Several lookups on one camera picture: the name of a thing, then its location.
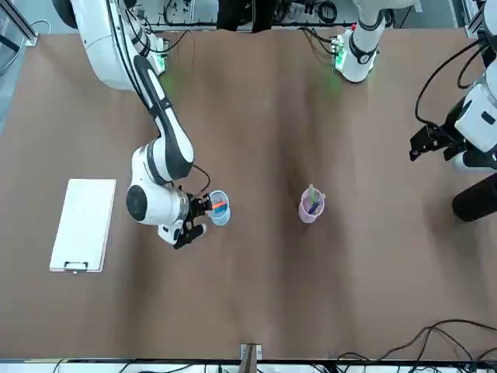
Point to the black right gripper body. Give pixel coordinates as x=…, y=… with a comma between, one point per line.
x=195, y=210

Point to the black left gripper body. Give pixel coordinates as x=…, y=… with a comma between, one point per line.
x=442, y=138

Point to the orange pencil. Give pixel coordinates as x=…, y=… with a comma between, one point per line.
x=219, y=204

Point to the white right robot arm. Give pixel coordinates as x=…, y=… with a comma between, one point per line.
x=112, y=46

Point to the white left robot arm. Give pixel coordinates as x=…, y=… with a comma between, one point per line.
x=361, y=58

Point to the blue plastic cup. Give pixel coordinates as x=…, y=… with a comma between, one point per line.
x=221, y=219

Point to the pink plastic cup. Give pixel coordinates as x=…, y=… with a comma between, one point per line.
x=306, y=215

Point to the green pen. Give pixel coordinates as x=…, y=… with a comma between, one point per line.
x=311, y=194

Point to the white clipboard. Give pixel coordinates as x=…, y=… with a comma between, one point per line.
x=83, y=221

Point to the purple pen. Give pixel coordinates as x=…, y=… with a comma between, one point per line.
x=318, y=203

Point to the metal clipboard clip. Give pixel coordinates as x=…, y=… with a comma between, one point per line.
x=75, y=266

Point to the black cylinder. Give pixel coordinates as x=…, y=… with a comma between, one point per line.
x=477, y=200

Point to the green lit circuit board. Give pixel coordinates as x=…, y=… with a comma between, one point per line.
x=338, y=52
x=163, y=60

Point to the person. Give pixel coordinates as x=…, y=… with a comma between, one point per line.
x=233, y=15

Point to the aluminium frame post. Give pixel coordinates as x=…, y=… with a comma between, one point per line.
x=475, y=27
x=23, y=27

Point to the metal table edge bracket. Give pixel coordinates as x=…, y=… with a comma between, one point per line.
x=250, y=355

